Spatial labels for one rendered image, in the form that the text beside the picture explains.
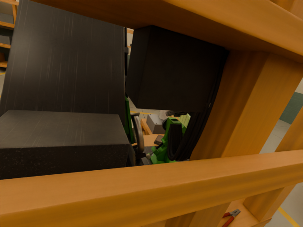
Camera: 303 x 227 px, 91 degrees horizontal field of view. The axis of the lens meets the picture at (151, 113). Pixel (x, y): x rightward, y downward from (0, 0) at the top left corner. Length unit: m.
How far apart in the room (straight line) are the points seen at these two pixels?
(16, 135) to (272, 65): 0.53
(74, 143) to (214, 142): 0.32
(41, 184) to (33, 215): 0.03
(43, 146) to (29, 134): 0.06
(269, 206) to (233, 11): 0.79
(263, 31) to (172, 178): 0.24
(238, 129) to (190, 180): 0.16
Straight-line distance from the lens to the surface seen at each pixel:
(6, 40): 6.45
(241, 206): 0.95
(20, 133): 0.43
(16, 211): 0.24
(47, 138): 0.40
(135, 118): 0.62
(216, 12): 0.20
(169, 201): 0.29
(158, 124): 1.23
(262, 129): 0.44
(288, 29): 0.29
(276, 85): 0.40
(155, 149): 0.81
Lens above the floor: 1.46
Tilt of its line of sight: 21 degrees down
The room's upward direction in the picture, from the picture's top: 13 degrees clockwise
